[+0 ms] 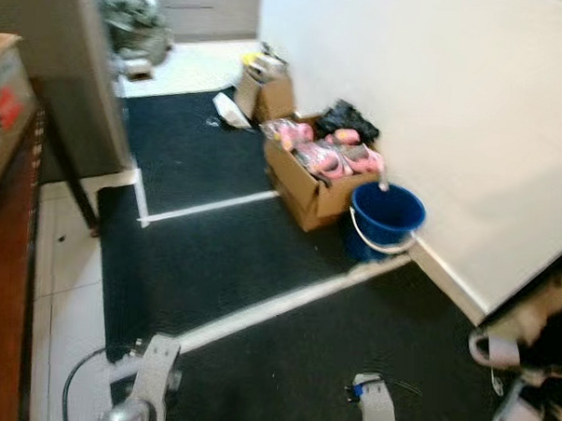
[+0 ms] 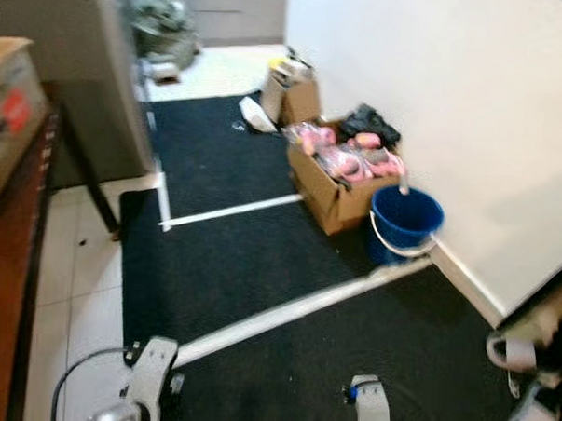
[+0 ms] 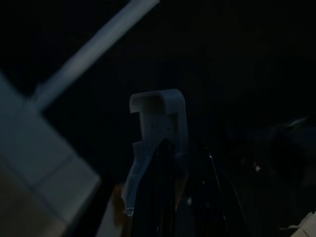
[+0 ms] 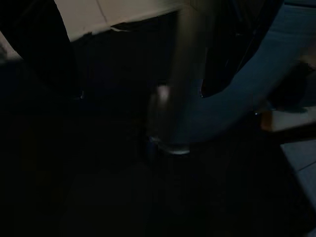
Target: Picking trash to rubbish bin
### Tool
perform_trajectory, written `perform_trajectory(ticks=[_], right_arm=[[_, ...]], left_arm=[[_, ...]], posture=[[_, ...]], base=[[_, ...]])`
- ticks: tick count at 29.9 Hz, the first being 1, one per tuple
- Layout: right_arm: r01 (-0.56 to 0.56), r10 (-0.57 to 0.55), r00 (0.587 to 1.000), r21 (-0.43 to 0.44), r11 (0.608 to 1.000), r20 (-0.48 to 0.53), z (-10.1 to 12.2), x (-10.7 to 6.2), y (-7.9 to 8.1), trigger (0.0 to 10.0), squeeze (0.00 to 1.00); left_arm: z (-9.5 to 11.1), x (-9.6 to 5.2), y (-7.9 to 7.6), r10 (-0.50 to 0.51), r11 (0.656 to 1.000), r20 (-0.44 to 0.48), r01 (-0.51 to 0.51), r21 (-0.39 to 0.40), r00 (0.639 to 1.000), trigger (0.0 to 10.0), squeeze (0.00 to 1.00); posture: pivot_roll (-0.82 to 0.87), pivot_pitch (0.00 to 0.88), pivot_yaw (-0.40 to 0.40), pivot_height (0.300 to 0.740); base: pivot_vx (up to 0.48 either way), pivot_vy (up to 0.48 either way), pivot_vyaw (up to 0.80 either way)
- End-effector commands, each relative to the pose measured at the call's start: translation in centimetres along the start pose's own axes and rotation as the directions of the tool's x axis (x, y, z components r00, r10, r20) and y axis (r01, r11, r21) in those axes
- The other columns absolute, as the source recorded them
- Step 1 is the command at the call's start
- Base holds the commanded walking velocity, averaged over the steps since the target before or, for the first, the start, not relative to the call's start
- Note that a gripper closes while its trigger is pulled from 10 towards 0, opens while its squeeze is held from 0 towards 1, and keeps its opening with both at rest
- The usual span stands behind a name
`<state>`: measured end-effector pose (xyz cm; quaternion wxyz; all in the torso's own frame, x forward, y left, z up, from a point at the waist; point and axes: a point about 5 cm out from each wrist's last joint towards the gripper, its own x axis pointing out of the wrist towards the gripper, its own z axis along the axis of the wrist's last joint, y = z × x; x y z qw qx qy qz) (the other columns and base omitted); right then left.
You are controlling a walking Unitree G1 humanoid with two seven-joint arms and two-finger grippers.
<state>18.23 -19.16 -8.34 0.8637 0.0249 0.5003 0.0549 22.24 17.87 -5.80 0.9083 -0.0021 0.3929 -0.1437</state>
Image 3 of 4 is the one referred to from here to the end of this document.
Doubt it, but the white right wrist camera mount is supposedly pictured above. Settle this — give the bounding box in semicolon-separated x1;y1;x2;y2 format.
124;88;189;218

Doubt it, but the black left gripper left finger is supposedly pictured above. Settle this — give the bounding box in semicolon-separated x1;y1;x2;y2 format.
134;139;175;237

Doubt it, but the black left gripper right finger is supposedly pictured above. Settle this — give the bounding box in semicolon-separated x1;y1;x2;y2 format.
174;149;234;237

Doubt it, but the white bar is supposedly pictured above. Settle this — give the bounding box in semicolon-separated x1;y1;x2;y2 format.
32;0;161;112

